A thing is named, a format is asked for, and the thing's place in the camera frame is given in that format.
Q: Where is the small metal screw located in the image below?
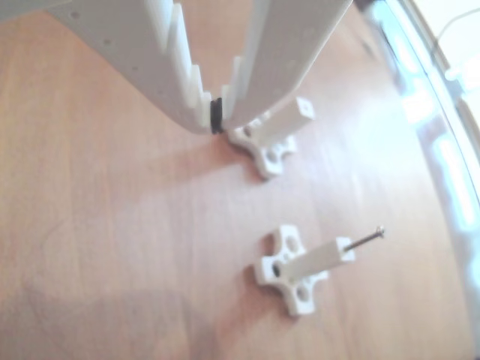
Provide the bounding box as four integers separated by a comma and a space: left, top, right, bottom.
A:
344, 224, 386, 251

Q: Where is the white cross-base post stand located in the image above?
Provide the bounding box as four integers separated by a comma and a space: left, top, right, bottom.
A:
254, 223, 356, 316
226, 96, 316, 182

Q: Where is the white window frame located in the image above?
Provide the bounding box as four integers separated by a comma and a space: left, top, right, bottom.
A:
369, 0, 480, 263

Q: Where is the thin white cable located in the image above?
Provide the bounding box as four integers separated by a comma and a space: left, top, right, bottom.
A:
434, 7, 480, 42

